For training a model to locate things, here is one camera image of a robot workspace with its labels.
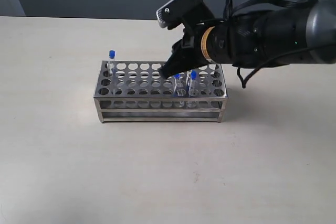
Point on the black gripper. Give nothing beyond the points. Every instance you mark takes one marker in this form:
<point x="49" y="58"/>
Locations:
<point x="186" y="52"/>

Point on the blue capped test tube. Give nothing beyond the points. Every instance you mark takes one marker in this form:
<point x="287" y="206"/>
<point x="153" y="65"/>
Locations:
<point x="111" y="62"/>
<point x="192" y="92"/>
<point x="179" y="90"/>

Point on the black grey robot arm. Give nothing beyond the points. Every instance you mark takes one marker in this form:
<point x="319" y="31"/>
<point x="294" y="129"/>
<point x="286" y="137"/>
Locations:
<point x="298" y="33"/>

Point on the stainless steel test tube rack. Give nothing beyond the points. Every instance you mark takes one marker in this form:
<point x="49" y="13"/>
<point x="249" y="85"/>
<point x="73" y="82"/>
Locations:
<point x="137" y="93"/>

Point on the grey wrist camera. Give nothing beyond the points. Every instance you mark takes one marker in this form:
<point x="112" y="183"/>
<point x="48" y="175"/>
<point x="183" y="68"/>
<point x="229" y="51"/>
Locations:
<point x="173" y="10"/>

